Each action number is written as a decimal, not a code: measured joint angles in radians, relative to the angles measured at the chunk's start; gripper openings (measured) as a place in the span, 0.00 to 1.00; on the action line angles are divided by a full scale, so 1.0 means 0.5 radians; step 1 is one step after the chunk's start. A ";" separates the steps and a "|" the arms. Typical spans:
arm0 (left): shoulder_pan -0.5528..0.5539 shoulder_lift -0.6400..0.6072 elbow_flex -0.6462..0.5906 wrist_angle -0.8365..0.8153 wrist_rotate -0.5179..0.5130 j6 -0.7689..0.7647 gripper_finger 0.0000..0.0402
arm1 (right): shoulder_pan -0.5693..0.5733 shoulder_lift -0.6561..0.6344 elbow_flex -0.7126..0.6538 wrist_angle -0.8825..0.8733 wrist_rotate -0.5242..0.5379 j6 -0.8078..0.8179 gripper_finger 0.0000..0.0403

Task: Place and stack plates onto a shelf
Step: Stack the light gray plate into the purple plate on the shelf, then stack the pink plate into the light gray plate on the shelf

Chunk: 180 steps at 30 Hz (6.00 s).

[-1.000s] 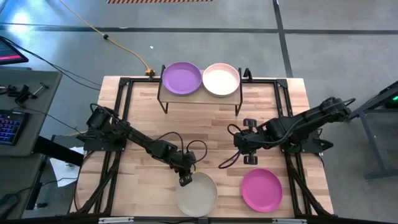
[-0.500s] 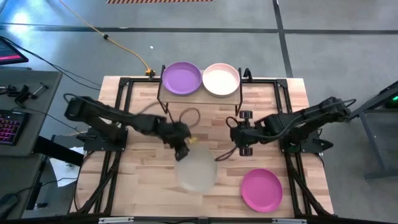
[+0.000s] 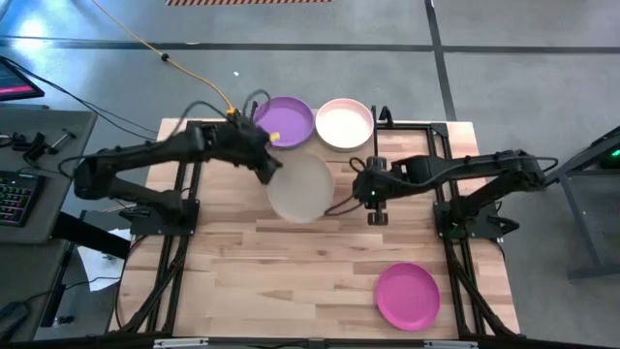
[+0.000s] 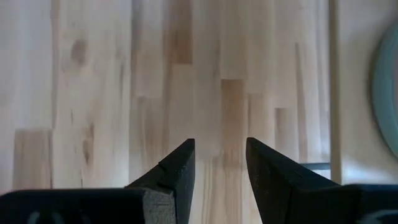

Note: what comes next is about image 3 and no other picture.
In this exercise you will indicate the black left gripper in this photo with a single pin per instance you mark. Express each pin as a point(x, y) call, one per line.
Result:
point(242, 143)

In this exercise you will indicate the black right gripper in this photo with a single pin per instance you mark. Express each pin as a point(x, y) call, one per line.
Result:
point(382, 184)

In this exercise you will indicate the purple plate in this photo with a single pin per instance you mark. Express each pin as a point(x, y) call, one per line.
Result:
point(290, 121)

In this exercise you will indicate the magenta plate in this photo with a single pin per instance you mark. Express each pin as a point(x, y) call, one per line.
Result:
point(408, 296)

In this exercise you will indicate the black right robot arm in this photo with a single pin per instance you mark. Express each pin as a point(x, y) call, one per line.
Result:
point(484, 167)

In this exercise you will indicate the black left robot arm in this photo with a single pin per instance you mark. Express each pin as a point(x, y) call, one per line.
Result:
point(135, 155)

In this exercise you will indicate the small yellow tag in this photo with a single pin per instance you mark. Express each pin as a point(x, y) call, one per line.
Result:
point(275, 136)

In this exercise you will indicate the small black clamp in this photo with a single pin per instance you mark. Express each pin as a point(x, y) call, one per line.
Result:
point(386, 115)

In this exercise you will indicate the black desk beam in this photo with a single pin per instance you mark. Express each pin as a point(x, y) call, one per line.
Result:
point(92, 237)

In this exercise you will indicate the white paper sheet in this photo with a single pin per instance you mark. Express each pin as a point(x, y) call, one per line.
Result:
point(99, 266)

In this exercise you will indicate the black silver desk tool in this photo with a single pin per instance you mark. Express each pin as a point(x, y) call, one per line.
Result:
point(63, 139)

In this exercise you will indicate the grey side desk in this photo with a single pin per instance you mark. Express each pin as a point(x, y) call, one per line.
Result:
point(58, 203)

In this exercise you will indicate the black device green light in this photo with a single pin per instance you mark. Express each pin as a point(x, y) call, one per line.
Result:
point(612, 157)

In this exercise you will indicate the backlit keyboard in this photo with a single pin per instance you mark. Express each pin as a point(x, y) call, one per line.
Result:
point(19, 199)

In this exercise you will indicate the grey lower desk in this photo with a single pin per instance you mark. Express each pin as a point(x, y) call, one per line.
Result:
point(29, 271)

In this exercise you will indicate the black desk monitor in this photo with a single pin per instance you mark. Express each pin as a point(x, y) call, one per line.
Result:
point(14, 82)

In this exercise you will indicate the black computer mouse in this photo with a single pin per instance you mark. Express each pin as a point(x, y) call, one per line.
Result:
point(12, 317)

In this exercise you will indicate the silver frame bracket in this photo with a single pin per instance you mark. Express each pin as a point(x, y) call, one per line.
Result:
point(181, 343)
point(450, 344)

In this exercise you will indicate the grey metal table frame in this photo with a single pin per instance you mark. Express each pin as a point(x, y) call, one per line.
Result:
point(596, 269)

